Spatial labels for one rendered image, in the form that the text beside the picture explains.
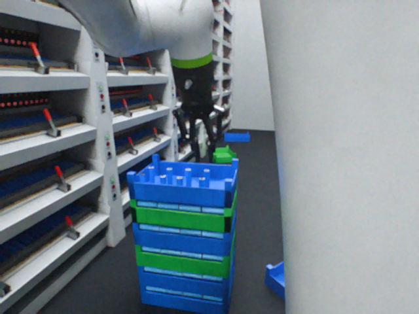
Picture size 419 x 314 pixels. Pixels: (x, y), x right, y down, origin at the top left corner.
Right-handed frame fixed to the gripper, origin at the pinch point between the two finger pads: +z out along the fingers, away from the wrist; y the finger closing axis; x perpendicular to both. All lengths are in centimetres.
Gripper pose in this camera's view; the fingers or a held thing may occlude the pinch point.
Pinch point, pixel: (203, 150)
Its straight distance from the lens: 72.8
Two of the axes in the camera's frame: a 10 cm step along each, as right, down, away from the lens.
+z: 0.8, 7.3, 6.8
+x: 1.7, -6.8, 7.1
